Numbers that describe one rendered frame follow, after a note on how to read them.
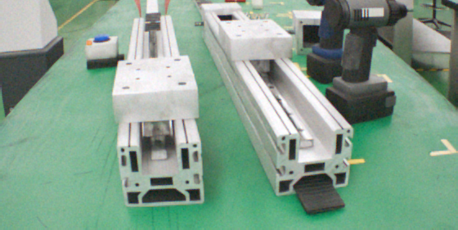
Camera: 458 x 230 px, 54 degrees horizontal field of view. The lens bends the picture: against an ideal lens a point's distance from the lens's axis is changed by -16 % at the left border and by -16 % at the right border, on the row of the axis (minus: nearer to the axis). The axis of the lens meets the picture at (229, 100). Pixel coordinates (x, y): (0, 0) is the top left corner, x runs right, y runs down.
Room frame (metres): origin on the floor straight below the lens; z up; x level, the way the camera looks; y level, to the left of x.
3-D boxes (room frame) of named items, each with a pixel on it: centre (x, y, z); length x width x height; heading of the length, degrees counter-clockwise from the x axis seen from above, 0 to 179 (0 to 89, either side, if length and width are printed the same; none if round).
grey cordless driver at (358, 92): (0.84, -0.26, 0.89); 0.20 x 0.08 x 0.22; 112
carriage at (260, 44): (0.96, -0.05, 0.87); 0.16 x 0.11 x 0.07; 8
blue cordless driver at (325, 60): (1.06, -0.26, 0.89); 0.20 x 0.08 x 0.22; 112
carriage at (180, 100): (0.69, 0.10, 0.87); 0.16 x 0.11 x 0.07; 8
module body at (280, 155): (0.96, -0.05, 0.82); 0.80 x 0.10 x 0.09; 8
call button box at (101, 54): (1.20, 0.30, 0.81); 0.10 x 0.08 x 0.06; 98
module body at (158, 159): (0.94, 0.14, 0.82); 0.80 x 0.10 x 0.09; 8
